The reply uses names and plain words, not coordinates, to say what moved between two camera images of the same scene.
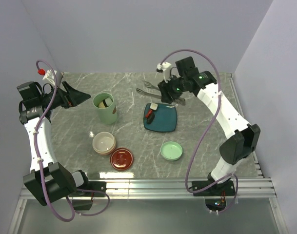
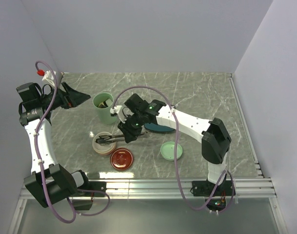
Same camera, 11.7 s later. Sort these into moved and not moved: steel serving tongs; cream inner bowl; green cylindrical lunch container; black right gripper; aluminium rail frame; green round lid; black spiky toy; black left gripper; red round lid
Moved: black right gripper; steel serving tongs; black spiky toy
Not moved: cream inner bowl; black left gripper; aluminium rail frame; green cylindrical lunch container; green round lid; red round lid
